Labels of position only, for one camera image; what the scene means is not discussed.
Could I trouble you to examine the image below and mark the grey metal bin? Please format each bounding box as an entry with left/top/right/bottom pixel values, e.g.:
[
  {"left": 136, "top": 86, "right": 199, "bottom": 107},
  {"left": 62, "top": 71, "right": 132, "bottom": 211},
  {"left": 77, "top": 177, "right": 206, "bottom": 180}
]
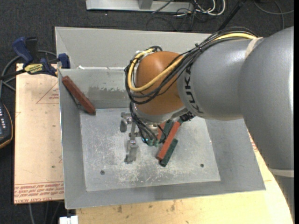
[{"left": 55, "top": 26, "right": 266, "bottom": 210}]

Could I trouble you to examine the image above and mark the dark green flat block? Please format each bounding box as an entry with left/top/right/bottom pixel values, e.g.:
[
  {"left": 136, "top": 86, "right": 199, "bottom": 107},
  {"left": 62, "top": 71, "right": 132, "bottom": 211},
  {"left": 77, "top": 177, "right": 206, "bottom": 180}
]
[
  {"left": 161, "top": 120, "right": 175, "bottom": 143},
  {"left": 159, "top": 138, "right": 179, "bottom": 168}
]

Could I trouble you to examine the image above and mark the red-brown flat block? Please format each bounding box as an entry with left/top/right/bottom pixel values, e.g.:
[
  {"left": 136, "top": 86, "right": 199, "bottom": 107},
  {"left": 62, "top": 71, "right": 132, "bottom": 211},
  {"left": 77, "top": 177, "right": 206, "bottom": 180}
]
[
  {"left": 156, "top": 121, "right": 182, "bottom": 161},
  {"left": 61, "top": 75, "right": 97, "bottom": 116}
]

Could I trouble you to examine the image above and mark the brown cardboard board, red print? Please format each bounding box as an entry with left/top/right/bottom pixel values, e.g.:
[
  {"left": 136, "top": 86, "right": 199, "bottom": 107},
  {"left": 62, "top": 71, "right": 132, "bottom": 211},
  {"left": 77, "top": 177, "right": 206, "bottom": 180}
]
[{"left": 13, "top": 63, "right": 65, "bottom": 205}]

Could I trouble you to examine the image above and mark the black cylinder on white bracket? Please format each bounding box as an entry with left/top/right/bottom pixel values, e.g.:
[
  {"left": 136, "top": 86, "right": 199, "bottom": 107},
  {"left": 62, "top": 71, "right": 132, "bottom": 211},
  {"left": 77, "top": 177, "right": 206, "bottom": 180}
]
[{"left": 179, "top": 112, "right": 195, "bottom": 123}]

